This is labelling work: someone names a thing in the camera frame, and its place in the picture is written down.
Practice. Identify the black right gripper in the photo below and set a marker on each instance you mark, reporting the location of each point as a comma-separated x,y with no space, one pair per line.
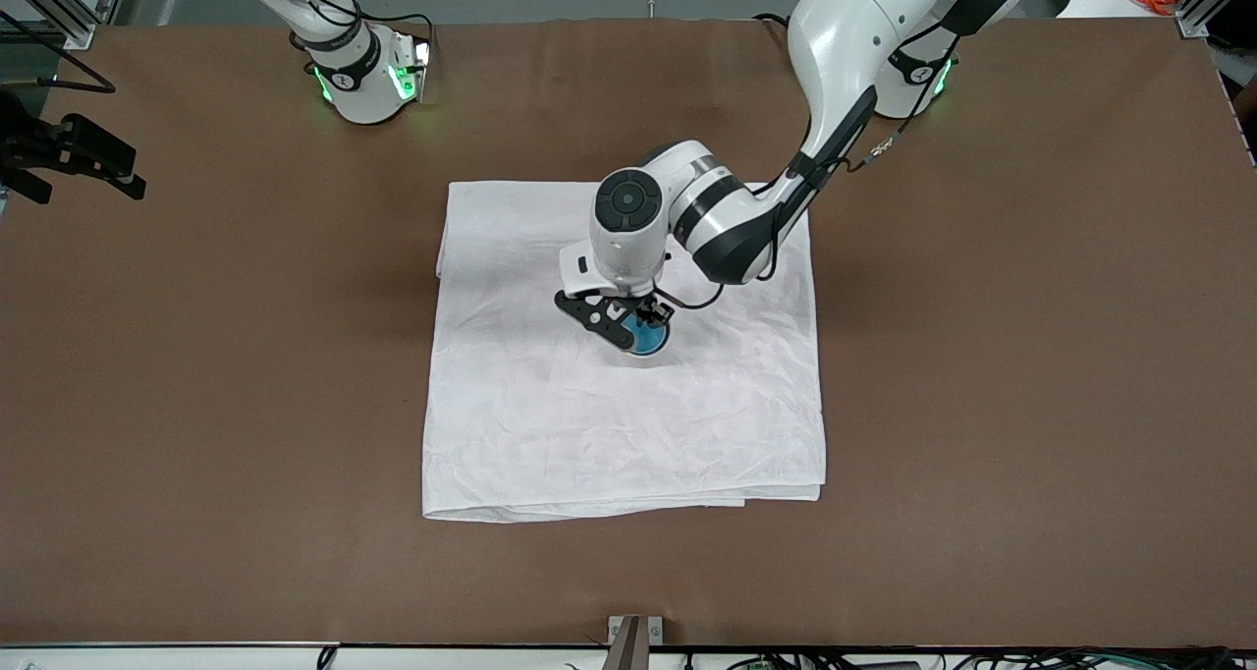
29,141

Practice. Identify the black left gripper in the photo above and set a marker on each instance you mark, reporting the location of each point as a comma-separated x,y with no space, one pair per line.
650,308

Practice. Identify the blue cup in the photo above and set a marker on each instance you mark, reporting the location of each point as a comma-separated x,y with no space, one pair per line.
650,342

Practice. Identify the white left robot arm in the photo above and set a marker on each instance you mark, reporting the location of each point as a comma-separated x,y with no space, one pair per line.
845,41

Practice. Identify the white cloth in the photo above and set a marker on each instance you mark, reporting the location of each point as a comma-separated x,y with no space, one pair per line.
589,434

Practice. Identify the grey metal bracket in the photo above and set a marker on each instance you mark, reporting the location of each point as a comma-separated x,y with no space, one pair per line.
633,641

